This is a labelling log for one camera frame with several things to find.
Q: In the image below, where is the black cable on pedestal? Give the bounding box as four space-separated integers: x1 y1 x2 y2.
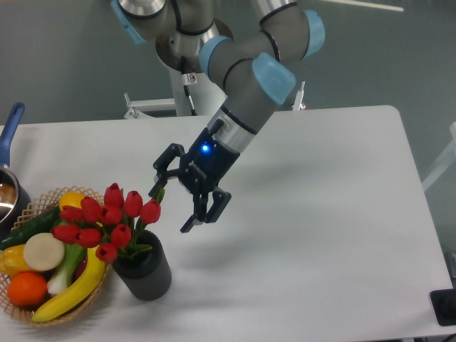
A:
180 56 198 116

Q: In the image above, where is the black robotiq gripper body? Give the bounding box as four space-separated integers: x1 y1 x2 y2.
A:
177 128 239 198

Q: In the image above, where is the yellow lemon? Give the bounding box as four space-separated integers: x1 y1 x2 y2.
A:
58 191 86 211

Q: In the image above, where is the yellow bell pepper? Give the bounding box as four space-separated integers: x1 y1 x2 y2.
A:
1 244 33 276

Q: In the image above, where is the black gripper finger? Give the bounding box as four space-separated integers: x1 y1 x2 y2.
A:
180 187 232 233
148 143 185 196

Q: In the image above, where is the green white leek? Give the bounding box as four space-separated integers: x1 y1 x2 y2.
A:
47 244 87 296

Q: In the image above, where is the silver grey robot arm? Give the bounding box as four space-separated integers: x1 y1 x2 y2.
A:
111 1 325 233

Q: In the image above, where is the orange fruit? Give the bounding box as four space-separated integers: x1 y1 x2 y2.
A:
7 271 48 306

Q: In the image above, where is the green cucumber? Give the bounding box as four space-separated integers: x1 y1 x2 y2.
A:
1 207 60 250

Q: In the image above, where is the yellow banana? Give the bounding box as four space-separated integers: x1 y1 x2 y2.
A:
32 247 106 323

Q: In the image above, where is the woven wicker basket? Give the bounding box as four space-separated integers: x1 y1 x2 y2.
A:
1 186 112 327

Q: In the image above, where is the black device at table edge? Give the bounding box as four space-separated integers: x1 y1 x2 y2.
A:
430 289 455 326

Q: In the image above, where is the red tulip bouquet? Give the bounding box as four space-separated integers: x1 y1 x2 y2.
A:
51 183 165 264

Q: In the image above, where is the white frame at right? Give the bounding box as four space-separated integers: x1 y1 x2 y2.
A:
422 123 455 192

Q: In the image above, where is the red apple in basket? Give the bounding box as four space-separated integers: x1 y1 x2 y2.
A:
73 257 88 281

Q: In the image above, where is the round beige radish slice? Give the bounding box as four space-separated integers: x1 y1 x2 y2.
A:
23 233 65 271

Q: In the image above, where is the blue handled saucepan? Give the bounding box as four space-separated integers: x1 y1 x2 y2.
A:
1 103 31 239

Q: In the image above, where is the dark grey ribbed vase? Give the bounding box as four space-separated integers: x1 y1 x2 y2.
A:
113 231 172 301

